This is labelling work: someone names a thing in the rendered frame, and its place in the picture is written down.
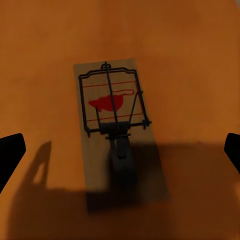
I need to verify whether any mousetrap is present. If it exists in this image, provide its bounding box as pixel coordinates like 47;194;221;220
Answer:
73;58;170;212

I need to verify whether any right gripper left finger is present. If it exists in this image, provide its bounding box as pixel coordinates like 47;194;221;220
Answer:
0;133;26;193

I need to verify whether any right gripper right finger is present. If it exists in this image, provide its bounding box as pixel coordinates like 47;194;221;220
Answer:
224;133;240;173

